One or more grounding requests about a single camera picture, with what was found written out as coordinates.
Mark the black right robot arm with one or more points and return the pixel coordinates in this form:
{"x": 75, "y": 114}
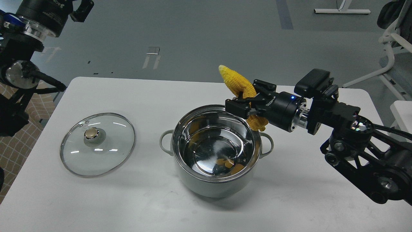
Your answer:
{"x": 358, "y": 149}

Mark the white floor bar base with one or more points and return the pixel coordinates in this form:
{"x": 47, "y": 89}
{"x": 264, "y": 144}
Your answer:
{"x": 342, "y": 9}

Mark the glass pot lid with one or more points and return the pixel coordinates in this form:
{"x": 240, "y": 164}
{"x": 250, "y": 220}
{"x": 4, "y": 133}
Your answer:
{"x": 97, "y": 144}

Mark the checkered brown cloth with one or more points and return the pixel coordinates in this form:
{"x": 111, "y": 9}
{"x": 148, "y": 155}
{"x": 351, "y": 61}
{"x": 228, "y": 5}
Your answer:
{"x": 15, "y": 150}

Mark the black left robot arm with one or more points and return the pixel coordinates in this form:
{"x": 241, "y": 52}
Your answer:
{"x": 22, "y": 34}

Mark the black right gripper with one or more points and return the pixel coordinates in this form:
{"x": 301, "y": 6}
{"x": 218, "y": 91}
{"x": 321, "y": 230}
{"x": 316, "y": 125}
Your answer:
{"x": 282, "y": 110}

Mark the yellow corn cob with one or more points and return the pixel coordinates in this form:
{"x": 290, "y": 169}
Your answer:
{"x": 237, "y": 83}

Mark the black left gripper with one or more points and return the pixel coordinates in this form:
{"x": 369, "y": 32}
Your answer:
{"x": 53, "y": 14}

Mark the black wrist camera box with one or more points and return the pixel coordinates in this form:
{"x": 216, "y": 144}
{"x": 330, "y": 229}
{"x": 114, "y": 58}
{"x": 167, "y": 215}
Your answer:
{"x": 313, "y": 84}

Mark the grey pot with steel rim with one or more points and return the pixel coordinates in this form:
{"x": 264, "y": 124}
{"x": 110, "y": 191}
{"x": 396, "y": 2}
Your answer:
{"x": 215, "y": 151}

